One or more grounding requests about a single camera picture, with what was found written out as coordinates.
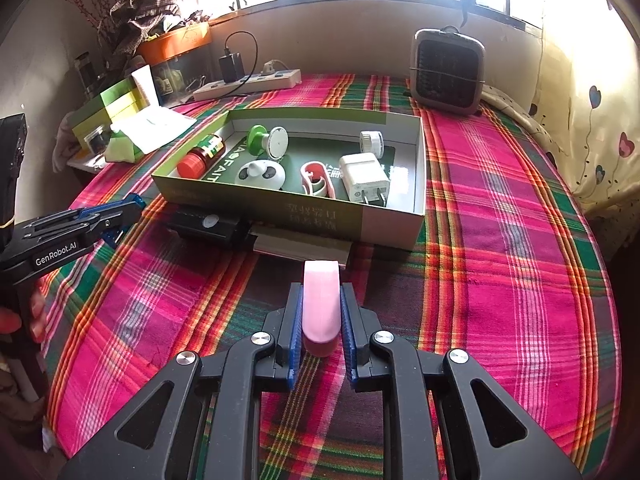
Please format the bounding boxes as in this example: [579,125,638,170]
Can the glass tank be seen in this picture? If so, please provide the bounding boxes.
[150,47,213,106]

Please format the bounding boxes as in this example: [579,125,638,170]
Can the cream heart print curtain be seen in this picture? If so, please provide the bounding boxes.
[530,10,640,216]

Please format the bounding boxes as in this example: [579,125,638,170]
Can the brown patterned cloth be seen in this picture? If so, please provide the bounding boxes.
[109,0,201,56]

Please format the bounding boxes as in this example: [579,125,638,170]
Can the pink white clip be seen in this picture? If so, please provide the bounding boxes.
[299,160,335,198]

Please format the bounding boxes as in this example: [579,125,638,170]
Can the green yellow cardboard box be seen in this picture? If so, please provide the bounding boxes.
[70,80,151,148]

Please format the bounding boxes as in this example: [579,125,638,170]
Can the black charger with cable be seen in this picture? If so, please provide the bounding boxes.
[224,31,259,86]

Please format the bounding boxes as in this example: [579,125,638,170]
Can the white panda toy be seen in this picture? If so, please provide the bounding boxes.
[236,159,287,191]

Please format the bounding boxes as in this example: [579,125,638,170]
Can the green and white spool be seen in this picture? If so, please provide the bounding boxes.
[247,124,290,161]

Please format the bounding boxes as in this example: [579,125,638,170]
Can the white charger adapter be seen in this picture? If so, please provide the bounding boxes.
[339,152,391,207]

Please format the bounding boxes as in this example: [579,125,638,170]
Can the white paper sheet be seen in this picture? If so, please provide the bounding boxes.
[110,109,197,155]

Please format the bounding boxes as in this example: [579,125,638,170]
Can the black rectangular device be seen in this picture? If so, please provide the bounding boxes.
[169,210,249,250]

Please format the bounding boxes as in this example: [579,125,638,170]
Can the small clear plastic box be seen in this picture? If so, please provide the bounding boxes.
[84,127,112,153]

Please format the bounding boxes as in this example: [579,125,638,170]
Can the pink plastic holder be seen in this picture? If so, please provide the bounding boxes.
[302,260,342,358]

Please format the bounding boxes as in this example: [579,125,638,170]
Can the grey small heater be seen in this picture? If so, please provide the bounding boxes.
[410,27,487,116]

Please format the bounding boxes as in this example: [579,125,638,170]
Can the person's left hand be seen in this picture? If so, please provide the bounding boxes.
[0,280,49,345]

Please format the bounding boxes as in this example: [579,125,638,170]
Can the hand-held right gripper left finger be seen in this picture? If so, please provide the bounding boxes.
[57,282,305,480]

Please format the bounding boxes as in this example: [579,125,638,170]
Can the pink green plaid blanket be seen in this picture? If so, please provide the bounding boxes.
[40,72,616,480]

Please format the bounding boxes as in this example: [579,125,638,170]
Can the white power strip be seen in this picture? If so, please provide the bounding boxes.
[192,69,302,102]

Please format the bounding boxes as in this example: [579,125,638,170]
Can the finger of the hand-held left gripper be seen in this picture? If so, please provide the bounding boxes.
[82,216,133,249]
[75,197,133,227]

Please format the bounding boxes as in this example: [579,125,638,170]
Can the beige flat box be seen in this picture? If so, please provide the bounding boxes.
[248,227,352,267]

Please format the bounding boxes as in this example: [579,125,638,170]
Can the green tissue pack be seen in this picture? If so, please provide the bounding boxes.
[105,130,146,163]

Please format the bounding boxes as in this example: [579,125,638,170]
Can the orange planter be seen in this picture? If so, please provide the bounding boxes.
[136,22,211,66]

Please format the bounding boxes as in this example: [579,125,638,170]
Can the dried twig branches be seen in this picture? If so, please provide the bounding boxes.
[47,0,118,36]

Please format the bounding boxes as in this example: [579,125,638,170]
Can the red cap bottle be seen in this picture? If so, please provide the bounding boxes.
[176,134,226,180]

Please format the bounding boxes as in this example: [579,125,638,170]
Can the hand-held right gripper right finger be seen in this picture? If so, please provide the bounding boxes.
[340,282,583,480]

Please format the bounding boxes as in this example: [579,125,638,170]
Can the dark glass jar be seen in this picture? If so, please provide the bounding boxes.
[75,52,98,102]

